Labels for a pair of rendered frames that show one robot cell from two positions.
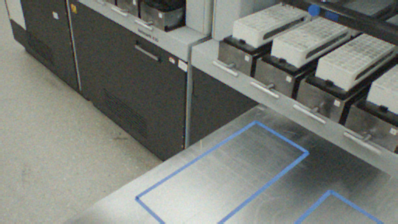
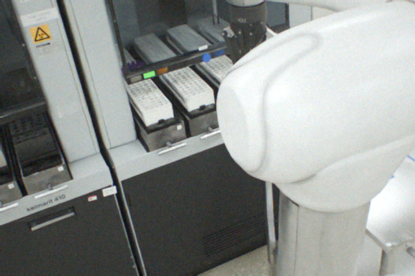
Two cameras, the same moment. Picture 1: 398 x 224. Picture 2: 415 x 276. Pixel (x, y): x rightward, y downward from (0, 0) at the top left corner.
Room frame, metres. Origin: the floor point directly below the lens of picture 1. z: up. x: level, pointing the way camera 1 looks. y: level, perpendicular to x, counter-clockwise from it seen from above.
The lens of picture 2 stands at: (0.38, 1.11, 1.72)
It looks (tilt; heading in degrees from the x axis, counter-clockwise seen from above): 34 degrees down; 295
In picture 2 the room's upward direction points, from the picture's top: 8 degrees counter-clockwise
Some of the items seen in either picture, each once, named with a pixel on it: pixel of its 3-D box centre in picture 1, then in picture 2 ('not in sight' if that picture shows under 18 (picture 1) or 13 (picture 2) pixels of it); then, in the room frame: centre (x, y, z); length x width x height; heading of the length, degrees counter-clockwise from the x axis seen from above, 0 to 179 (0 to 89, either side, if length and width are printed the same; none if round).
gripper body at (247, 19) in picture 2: not in sight; (248, 21); (0.71, 0.16, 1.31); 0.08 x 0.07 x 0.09; 172
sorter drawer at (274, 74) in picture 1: (332, 43); (173, 83); (1.24, -0.44, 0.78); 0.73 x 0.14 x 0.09; 136
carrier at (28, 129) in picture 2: not in sight; (32, 135); (1.51, 0.08, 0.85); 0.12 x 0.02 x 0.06; 46
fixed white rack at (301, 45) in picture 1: (313, 40); (185, 85); (1.14, -0.34, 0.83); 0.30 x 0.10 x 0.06; 136
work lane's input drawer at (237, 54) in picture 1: (295, 28); (136, 95); (1.34, -0.33, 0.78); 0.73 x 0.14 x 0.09; 136
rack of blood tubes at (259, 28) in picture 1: (274, 23); (144, 98); (1.25, -0.23, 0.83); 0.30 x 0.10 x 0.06; 136
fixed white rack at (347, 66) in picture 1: (358, 59); (222, 73); (1.04, -0.45, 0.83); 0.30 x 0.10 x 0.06; 136
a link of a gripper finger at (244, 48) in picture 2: not in sight; (245, 50); (0.72, 0.16, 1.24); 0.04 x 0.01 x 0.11; 82
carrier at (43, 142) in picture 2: not in sight; (35, 145); (1.46, 0.12, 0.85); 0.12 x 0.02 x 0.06; 46
